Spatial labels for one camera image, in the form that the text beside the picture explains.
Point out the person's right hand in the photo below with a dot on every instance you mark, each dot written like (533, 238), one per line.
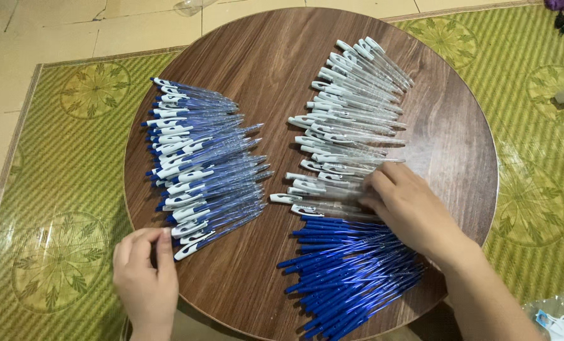
(414, 213)

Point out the person's left hand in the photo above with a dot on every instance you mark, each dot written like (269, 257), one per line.
(147, 289)

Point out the person's right fingers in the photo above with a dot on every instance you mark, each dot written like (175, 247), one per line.
(384, 187)

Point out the row of clear pen barrels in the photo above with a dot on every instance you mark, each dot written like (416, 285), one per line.
(353, 118)

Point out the pile of blue pen refills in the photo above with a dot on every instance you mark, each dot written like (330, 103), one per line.
(353, 274)

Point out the row of blue white pens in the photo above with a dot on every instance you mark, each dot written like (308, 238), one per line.
(201, 165)

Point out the clear plastic bag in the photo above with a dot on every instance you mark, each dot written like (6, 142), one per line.
(559, 319)

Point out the clear plastic bottle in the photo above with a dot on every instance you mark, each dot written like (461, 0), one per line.
(192, 5)

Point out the green woven floor mat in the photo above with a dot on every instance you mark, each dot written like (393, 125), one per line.
(64, 165)

